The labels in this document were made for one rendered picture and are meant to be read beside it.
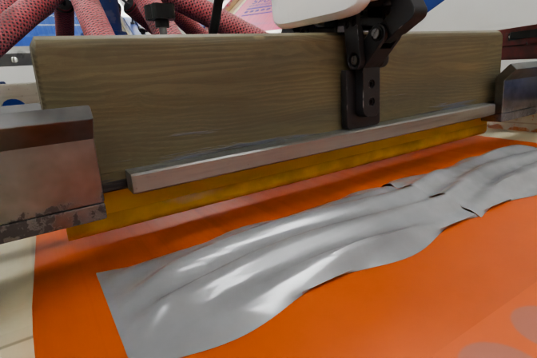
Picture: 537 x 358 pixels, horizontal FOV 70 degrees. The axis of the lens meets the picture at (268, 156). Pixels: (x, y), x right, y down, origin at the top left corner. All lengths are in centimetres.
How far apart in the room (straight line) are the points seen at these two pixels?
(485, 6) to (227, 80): 235
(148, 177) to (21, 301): 7
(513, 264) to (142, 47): 19
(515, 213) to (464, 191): 3
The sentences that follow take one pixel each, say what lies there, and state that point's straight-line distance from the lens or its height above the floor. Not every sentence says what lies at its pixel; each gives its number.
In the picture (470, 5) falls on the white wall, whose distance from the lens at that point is 256.
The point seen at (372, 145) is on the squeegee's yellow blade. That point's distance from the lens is 31.
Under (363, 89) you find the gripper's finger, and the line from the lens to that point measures 26.
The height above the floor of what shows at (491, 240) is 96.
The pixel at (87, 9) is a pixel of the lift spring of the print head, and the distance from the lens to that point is 81.
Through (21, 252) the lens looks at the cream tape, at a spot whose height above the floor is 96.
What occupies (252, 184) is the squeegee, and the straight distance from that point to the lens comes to 25.
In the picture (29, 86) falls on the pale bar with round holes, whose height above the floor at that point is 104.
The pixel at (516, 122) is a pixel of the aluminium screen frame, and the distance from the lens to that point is 50.
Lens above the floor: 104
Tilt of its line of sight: 13 degrees down
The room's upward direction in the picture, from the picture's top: 4 degrees counter-clockwise
